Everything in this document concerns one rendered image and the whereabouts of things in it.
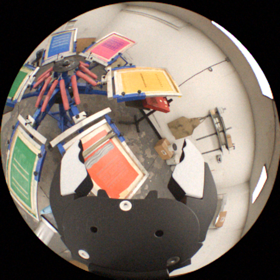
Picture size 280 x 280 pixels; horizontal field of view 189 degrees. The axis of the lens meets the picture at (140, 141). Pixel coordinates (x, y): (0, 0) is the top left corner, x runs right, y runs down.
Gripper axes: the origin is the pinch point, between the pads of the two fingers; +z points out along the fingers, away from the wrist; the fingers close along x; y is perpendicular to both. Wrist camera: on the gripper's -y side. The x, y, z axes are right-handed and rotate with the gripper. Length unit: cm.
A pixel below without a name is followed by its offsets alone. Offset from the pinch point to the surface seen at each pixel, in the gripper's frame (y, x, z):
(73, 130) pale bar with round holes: 21, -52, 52
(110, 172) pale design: 64, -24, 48
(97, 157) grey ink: 49, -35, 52
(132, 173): 75, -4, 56
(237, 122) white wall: 19, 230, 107
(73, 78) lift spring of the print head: -24, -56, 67
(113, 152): 52, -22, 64
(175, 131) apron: 96, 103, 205
